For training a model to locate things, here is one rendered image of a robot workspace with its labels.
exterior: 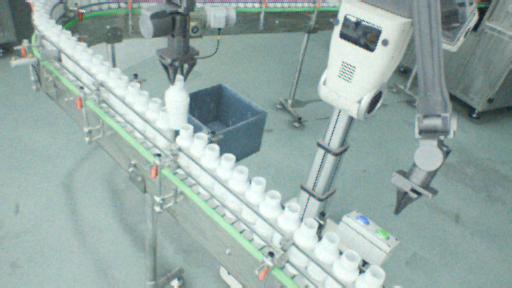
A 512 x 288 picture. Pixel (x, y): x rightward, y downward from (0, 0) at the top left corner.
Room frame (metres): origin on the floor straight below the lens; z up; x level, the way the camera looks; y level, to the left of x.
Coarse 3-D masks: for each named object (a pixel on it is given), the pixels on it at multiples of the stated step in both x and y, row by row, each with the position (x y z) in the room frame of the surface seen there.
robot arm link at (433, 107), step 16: (416, 0) 0.81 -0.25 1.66; (432, 0) 0.80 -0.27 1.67; (416, 16) 0.81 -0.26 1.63; (432, 16) 0.80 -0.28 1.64; (416, 32) 0.81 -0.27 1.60; (432, 32) 0.80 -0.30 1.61; (416, 48) 0.81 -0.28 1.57; (432, 48) 0.80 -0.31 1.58; (432, 64) 0.80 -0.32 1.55; (432, 80) 0.79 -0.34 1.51; (432, 96) 0.79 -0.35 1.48; (448, 96) 0.82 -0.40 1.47; (432, 112) 0.79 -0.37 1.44; (448, 112) 0.79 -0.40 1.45; (432, 128) 0.79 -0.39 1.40; (448, 128) 0.78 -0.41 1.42
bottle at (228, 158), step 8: (224, 160) 0.82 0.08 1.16; (232, 160) 0.85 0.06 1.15; (216, 168) 0.84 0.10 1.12; (224, 168) 0.82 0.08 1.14; (232, 168) 0.83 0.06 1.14; (216, 176) 0.82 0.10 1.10; (224, 176) 0.81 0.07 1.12; (232, 176) 0.82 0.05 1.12; (216, 184) 0.82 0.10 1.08; (216, 192) 0.82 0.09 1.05; (224, 192) 0.81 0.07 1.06; (224, 200) 0.81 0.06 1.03
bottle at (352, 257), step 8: (344, 256) 0.58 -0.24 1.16; (352, 256) 0.59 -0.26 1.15; (336, 264) 0.58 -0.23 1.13; (344, 264) 0.57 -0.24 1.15; (352, 264) 0.56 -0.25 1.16; (336, 272) 0.56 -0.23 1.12; (344, 272) 0.56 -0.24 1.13; (352, 272) 0.56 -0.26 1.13; (328, 280) 0.57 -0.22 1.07; (344, 280) 0.55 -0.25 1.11; (352, 280) 0.55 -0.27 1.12
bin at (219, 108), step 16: (192, 96) 1.52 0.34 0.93; (208, 96) 1.60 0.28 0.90; (224, 96) 1.64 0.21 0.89; (240, 96) 1.58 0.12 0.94; (192, 112) 1.53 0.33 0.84; (208, 112) 1.61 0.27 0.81; (224, 112) 1.64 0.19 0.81; (240, 112) 1.57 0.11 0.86; (256, 112) 1.51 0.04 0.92; (192, 128) 1.32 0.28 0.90; (208, 128) 1.58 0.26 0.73; (224, 128) 1.60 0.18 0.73; (240, 128) 1.35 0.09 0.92; (256, 128) 1.44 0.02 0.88; (224, 144) 1.28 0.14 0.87; (240, 144) 1.36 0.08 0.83; (256, 144) 1.45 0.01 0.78; (240, 160) 1.38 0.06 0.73
